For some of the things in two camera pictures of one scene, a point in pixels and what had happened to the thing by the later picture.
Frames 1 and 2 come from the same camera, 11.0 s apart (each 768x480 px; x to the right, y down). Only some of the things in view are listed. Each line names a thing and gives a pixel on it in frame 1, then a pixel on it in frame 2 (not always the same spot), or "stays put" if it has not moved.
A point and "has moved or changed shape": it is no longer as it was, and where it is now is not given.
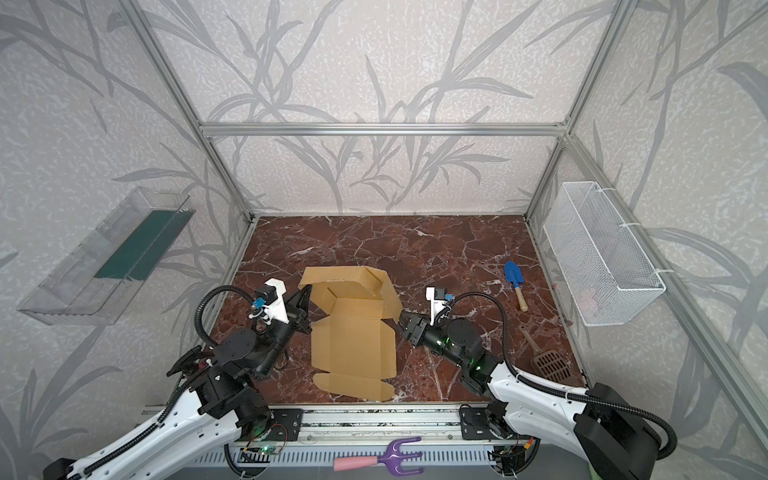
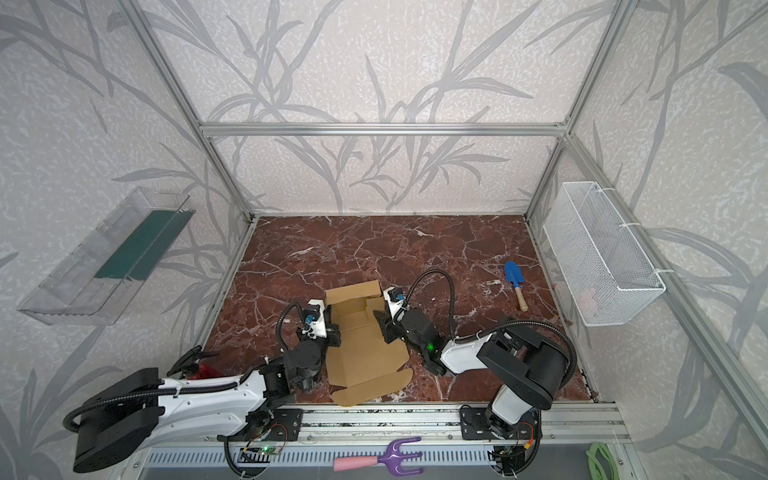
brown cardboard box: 348,336 has moved or changed shape
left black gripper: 297,318 to 330,335
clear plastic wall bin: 96,282 stays put
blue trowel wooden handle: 514,275 stays put
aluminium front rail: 384,424 stays put
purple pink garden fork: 390,458 stays put
